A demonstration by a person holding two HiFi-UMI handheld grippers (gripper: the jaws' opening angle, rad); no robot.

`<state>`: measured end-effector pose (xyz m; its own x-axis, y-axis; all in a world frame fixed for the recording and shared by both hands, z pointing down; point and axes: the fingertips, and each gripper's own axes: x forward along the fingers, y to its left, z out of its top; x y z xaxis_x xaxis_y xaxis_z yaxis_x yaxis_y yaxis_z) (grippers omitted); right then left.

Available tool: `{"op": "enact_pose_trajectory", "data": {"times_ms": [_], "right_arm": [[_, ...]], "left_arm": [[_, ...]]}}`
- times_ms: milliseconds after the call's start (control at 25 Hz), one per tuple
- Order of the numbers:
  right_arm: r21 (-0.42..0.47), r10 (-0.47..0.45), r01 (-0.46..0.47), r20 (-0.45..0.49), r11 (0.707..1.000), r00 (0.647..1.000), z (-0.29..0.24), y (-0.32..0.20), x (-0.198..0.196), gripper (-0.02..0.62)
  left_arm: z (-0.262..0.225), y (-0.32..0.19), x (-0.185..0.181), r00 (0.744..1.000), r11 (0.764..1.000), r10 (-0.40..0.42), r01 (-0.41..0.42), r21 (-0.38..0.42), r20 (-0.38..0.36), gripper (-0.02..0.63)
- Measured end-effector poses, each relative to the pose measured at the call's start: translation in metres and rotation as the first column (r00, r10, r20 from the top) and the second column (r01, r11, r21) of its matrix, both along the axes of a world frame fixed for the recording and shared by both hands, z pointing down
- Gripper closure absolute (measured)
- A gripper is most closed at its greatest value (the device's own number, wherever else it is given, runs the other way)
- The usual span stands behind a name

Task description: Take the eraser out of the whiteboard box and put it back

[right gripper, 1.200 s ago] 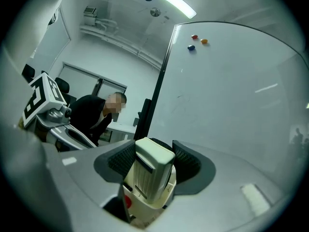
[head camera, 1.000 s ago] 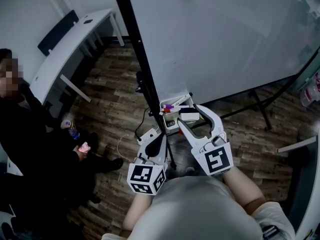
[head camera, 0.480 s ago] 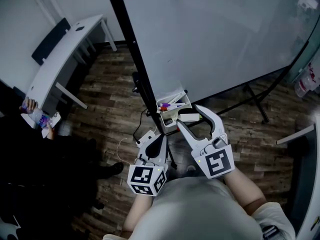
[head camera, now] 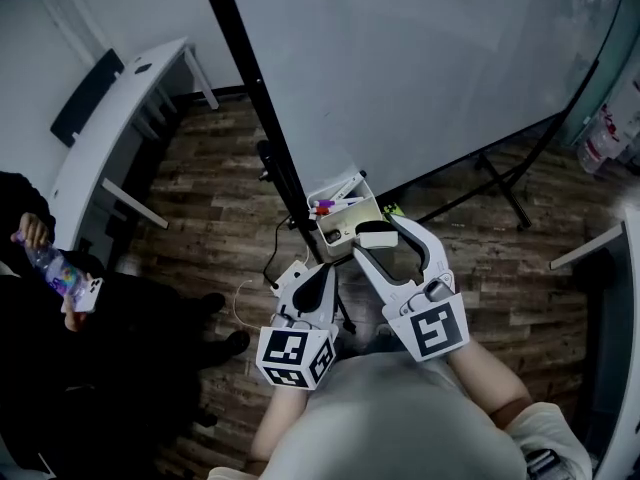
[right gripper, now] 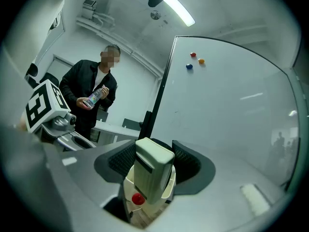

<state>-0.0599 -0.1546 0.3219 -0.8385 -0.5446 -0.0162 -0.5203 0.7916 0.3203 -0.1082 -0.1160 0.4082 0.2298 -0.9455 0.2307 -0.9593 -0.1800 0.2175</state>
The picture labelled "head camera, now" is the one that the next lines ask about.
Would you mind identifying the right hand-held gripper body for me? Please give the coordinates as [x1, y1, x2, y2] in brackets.
[381, 269, 472, 365]

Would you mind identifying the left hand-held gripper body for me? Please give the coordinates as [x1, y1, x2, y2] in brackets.
[255, 310, 342, 392]

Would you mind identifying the white whiteboard eraser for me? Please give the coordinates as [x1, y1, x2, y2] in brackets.
[355, 220, 400, 251]

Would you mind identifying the cream plastic box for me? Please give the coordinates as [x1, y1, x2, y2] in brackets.
[305, 178, 386, 265]

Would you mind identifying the person's left forearm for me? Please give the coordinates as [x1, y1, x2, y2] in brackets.
[248, 386, 314, 464]

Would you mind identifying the person's right forearm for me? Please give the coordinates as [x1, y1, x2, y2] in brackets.
[443, 340, 533, 420]

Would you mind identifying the black-framed whiteboard on stand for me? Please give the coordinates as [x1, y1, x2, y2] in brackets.
[195, 0, 632, 334]

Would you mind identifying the white marker black cap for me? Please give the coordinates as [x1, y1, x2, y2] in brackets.
[327, 169, 369, 202]

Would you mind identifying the person's light shirt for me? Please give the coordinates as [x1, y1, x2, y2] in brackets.
[207, 351, 597, 480]

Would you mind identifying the white desk with metal leg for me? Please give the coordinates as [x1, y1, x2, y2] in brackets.
[548, 206, 640, 480]

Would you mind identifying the white smartphone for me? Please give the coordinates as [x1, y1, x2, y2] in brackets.
[61, 276, 105, 315]

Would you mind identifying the pack of water bottles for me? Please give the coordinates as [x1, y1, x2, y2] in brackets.
[576, 77, 640, 175]

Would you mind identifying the clear bottle purple label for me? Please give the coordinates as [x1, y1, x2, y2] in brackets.
[16, 230, 87, 300]

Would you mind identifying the long white desk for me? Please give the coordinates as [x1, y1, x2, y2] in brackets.
[48, 36, 222, 269]

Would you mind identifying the dark desk divider panel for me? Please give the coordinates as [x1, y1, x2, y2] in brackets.
[49, 47, 127, 150]

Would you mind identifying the black cable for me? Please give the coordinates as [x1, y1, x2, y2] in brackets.
[261, 211, 298, 291]

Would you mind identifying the white cable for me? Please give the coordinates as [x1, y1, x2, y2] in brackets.
[231, 278, 263, 328]

